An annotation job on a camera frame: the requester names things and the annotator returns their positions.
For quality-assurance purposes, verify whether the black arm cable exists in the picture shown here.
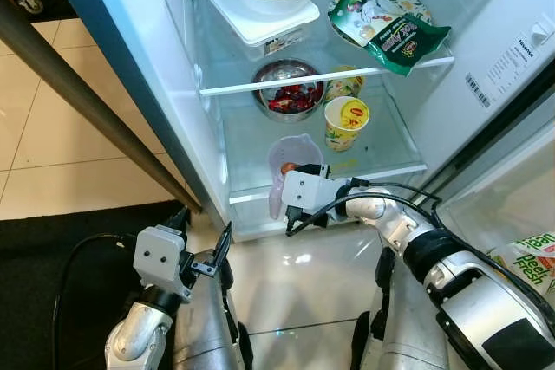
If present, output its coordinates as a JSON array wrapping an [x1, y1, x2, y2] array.
[[50, 231, 141, 370], [284, 179, 555, 328]]

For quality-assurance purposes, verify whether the grey fridge door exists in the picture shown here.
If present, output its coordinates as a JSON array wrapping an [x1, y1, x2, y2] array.
[[432, 114, 555, 319]]

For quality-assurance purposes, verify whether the yellow Lipton cup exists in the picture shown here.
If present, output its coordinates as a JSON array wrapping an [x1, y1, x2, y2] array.
[[323, 95, 372, 153]]

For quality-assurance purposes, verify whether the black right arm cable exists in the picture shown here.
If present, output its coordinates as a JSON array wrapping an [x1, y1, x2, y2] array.
[[284, 179, 555, 328]]

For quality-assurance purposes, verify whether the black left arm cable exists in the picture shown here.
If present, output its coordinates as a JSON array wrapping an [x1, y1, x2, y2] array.
[[50, 231, 141, 370]]

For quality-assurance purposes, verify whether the green snack bag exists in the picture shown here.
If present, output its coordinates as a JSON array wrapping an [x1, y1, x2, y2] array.
[[327, 0, 453, 77]]

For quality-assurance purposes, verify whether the Peel Fresh juice carton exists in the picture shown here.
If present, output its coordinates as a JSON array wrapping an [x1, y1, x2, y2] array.
[[488, 231, 555, 299]]

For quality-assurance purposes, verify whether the steel bowl red food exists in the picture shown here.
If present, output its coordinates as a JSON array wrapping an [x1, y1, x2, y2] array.
[[251, 58, 327, 123]]

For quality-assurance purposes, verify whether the black floor mat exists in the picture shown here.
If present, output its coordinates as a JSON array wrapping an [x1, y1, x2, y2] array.
[[0, 200, 213, 370]]

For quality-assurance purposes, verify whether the translucent purple measuring cup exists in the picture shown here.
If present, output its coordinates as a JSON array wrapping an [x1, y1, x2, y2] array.
[[266, 133, 324, 220]]

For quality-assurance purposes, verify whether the glass fridge shelf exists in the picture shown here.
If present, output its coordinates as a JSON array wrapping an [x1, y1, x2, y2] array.
[[215, 84, 429, 208], [196, 6, 457, 99]]

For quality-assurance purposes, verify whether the dark grey fridge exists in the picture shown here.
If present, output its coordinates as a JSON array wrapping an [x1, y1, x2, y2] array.
[[39, 0, 555, 245]]

